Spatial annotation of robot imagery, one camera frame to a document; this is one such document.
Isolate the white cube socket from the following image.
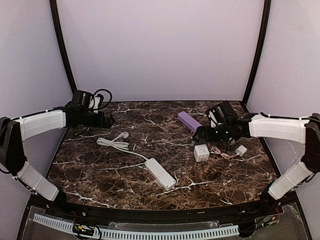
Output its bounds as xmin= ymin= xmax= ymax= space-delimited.
xmin=193 ymin=144 xmax=210 ymax=162

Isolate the white plug with cable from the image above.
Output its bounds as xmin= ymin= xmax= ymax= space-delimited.
xmin=96 ymin=131 xmax=149 ymax=162

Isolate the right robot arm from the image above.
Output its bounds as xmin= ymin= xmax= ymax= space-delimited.
xmin=192 ymin=113 xmax=320 ymax=200

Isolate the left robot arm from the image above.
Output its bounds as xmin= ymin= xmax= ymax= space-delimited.
xmin=0 ymin=108 xmax=115 ymax=203

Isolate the purple power strip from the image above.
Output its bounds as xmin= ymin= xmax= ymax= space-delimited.
xmin=177 ymin=111 xmax=202 ymax=133

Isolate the small white charger adapter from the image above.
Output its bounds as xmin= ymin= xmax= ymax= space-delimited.
xmin=235 ymin=145 xmax=248 ymax=157

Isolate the white power strip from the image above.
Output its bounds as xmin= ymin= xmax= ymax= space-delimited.
xmin=144 ymin=158 xmax=176 ymax=191

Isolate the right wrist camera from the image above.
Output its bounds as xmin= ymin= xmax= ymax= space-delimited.
xmin=205 ymin=100 xmax=238 ymax=128

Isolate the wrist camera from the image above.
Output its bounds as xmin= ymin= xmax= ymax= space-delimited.
xmin=71 ymin=90 xmax=94 ymax=109
xmin=205 ymin=100 xmax=238 ymax=128

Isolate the pink charging cable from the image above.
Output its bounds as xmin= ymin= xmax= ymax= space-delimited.
xmin=209 ymin=146 xmax=238 ymax=160

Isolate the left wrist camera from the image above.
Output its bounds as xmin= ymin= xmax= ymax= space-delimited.
xmin=71 ymin=90 xmax=94 ymax=109

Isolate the black front table rail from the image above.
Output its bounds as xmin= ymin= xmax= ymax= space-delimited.
xmin=53 ymin=201 xmax=261 ymax=224

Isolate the white slotted cable duct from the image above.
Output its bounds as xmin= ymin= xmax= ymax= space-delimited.
xmin=32 ymin=213 xmax=239 ymax=240

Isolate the left black frame post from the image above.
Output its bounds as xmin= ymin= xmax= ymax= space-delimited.
xmin=49 ymin=0 xmax=77 ymax=93

